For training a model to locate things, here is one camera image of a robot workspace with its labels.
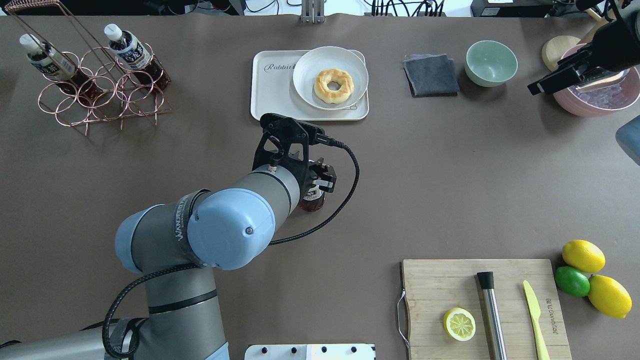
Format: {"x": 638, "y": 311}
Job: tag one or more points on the bamboo cutting board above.
{"x": 434, "y": 286}

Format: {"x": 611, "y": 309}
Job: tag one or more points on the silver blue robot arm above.
{"x": 172, "y": 311}

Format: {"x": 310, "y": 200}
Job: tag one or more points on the tea bottle white cap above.
{"x": 313, "y": 200}

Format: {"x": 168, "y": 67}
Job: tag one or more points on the pink bowl with ice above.
{"x": 599, "y": 102}

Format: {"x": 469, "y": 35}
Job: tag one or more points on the yellow plastic knife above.
{"x": 535, "y": 314}

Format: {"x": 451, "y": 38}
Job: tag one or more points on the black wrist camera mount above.
{"x": 285, "y": 142}

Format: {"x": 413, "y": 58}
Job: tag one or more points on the cream rectangular tray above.
{"x": 282, "y": 82}

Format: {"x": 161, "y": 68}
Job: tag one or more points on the mint green bowl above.
{"x": 490, "y": 63}

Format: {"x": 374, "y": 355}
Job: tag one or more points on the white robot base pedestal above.
{"x": 311, "y": 351}

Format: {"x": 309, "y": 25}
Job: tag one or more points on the aluminium frame post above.
{"x": 313, "y": 11}

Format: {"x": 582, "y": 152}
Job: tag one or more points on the glazed donut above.
{"x": 333, "y": 86}

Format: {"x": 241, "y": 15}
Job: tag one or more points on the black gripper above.
{"x": 326, "y": 179}

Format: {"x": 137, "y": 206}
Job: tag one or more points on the steel muddler black tip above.
{"x": 496, "y": 338}

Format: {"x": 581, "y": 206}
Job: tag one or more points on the green lime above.
{"x": 572, "y": 281}

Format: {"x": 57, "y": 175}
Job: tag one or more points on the copper wire bottle rack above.
{"x": 102, "y": 85}

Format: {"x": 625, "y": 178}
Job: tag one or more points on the half lemon slice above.
{"x": 460, "y": 324}

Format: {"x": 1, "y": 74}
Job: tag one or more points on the grey folded cloth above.
{"x": 431, "y": 75}

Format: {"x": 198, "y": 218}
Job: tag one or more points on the yellow lemon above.
{"x": 583, "y": 255}
{"x": 609, "y": 296}

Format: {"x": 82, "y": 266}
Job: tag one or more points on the wooden cup stand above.
{"x": 557, "y": 46}

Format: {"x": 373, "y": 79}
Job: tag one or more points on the white round plate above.
{"x": 321, "y": 58}

